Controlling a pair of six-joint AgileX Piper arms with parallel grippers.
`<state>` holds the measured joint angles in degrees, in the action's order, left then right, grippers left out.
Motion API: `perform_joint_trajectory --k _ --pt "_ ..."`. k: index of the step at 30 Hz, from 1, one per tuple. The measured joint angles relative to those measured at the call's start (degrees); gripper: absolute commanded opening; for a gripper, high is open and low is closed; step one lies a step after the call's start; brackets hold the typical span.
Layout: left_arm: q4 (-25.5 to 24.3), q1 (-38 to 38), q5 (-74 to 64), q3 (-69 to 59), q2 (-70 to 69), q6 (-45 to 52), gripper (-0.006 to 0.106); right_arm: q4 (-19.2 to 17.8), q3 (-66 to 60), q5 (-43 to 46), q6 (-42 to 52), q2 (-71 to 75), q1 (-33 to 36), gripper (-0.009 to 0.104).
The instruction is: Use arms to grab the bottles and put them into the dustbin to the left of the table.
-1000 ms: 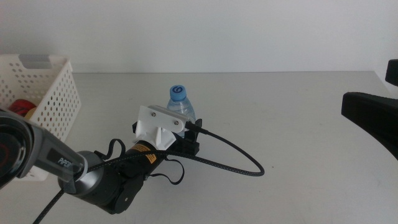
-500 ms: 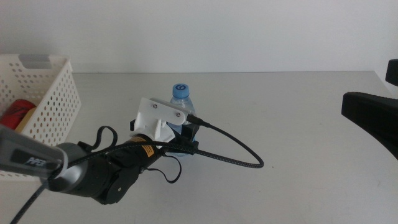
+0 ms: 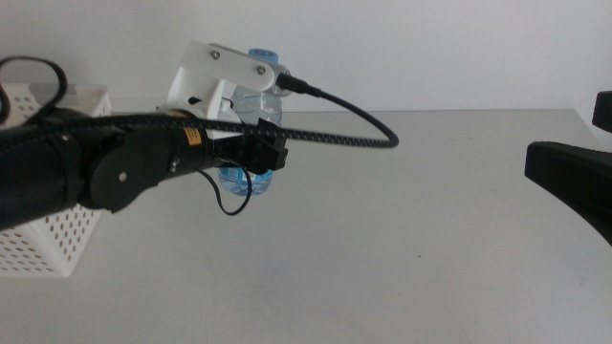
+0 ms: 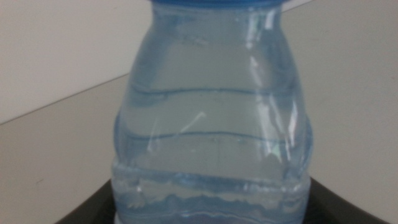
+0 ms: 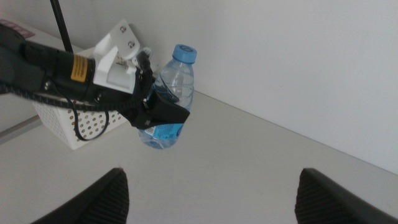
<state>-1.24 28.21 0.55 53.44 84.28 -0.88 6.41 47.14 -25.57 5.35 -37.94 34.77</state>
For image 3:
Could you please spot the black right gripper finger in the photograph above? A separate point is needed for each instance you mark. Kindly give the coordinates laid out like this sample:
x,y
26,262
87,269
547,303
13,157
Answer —
x,y
578,177
605,112

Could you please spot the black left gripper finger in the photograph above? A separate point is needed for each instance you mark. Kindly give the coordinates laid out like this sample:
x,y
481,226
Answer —
x,y
268,150

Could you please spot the water bottle blue cap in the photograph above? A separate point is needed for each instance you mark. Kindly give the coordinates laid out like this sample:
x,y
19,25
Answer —
x,y
258,107

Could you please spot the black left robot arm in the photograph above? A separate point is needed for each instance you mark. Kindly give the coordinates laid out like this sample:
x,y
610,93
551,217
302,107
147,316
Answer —
x,y
38,167

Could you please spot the white perforated plastic basket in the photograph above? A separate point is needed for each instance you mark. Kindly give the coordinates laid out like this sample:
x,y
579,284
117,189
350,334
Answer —
x,y
48,248

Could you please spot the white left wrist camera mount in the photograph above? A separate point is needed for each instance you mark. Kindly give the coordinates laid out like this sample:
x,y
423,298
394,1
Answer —
x,y
229,62

